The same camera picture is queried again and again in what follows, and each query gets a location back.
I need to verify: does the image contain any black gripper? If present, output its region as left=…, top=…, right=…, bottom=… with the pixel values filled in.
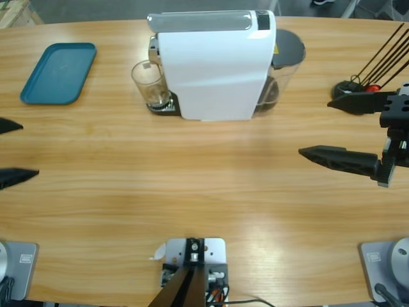
left=298, top=91, right=409, bottom=188

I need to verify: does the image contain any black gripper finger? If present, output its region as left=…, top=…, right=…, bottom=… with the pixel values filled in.
left=0, top=116, right=24, bottom=136
left=0, top=168, right=40, bottom=191

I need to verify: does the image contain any clear drinking glass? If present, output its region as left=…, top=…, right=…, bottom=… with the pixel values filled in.
left=130, top=59, right=171, bottom=110

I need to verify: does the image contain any silver machine lever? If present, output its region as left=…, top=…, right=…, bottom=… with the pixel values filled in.
left=146, top=10, right=257, bottom=33

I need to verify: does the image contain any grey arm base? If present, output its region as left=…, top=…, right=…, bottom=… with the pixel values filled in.
left=0, top=241, right=40, bottom=301
left=357, top=236, right=409, bottom=303

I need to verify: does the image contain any white capsule coffee machine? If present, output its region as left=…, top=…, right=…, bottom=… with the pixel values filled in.
left=146, top=9, right=277, bottom=123

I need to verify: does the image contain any black capsule holder with rods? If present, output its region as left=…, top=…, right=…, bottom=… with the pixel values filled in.
left=331, top=22, right=409, bottom=99

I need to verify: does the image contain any teal plastic tray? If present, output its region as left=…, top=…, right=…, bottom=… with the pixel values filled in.
left=19, top=42, right=98, bottom=106

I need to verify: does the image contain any wooden crate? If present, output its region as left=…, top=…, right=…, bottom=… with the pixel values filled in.
left=0, top=0, right=44, bottom=29

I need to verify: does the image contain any white paper tag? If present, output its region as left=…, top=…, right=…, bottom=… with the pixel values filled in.
left=148, top=242, right=167, bottom=262

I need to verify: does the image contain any metal drip tray grille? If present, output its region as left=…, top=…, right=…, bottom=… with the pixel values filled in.
left=146, top=91, right=181, bottom=117

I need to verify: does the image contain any black base cable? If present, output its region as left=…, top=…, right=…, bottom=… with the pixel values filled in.
left=0, top=276, right=15, bottom=301
left=373, top=283, right=405, bottom=307

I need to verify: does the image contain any grey metal chair frame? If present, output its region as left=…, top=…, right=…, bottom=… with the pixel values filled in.
left=338, top=0, right=409, bottom=20

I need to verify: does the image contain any grey camera mount plate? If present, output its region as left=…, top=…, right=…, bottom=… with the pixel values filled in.
left=159, top=237, right=229, bottom=304

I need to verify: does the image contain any black floor cable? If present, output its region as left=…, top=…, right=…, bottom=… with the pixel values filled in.
left=228, top=298, right=276, bottom=307

